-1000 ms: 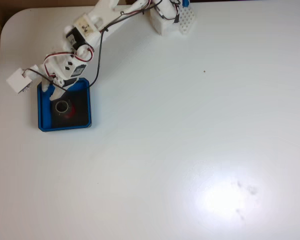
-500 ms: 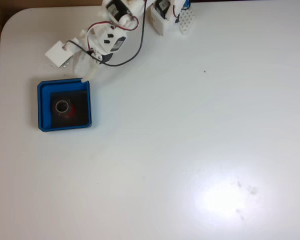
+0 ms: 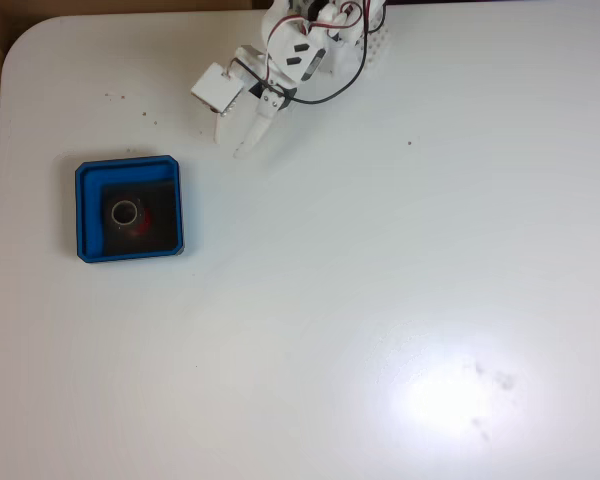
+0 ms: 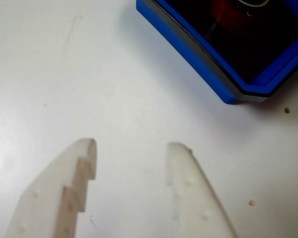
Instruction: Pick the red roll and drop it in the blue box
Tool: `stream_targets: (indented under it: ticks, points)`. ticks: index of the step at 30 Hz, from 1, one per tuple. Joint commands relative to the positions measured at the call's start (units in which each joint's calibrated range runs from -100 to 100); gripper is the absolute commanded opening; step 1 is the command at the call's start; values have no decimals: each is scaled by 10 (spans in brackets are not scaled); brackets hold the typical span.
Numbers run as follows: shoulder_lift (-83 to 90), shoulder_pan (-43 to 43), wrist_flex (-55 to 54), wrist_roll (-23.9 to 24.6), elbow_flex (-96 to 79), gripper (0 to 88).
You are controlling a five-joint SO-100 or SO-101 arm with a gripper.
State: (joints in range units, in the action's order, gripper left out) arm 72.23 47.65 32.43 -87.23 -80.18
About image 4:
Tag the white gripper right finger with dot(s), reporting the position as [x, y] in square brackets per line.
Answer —
[198, 203]

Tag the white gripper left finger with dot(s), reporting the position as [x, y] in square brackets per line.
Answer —
[44, 198]

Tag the red tape roll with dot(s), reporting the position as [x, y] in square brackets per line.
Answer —
[226, 17]

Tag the blue square box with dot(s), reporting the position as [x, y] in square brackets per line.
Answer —
[188, 54]

